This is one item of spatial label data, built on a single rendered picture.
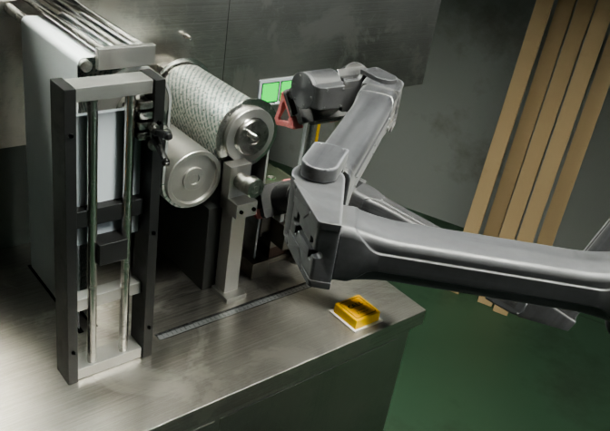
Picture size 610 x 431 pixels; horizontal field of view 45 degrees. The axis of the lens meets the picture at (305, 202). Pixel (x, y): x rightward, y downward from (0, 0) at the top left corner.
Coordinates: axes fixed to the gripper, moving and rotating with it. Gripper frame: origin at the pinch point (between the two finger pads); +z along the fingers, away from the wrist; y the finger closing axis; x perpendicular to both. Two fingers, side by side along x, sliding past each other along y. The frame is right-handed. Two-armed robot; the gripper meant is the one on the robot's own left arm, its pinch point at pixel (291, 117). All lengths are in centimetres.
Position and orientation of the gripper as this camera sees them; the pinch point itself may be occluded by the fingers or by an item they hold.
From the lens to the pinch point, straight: 131.7
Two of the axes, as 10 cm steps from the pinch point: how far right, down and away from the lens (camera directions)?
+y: 7.8, -2.1, 5.9
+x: -3.0, -9.5, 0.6
